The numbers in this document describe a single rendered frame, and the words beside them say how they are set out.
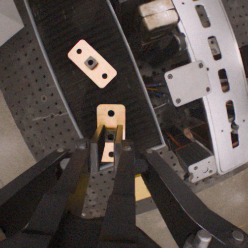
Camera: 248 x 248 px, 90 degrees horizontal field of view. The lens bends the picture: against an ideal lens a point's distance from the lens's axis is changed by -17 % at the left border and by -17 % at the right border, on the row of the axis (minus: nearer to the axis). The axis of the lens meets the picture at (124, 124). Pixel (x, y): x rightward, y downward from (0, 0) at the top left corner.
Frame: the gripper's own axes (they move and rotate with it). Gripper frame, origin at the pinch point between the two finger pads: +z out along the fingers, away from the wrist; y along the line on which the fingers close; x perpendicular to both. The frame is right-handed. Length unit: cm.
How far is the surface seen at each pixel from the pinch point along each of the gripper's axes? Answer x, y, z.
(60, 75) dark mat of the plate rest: 8.7, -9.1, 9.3
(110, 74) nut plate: 8.6, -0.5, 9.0
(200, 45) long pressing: 19.5, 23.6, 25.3
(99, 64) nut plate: 10.2, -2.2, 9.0
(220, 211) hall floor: -161, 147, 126
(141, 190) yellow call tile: -14.1, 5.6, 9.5
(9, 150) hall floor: -62, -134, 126
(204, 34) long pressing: 23.0, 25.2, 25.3
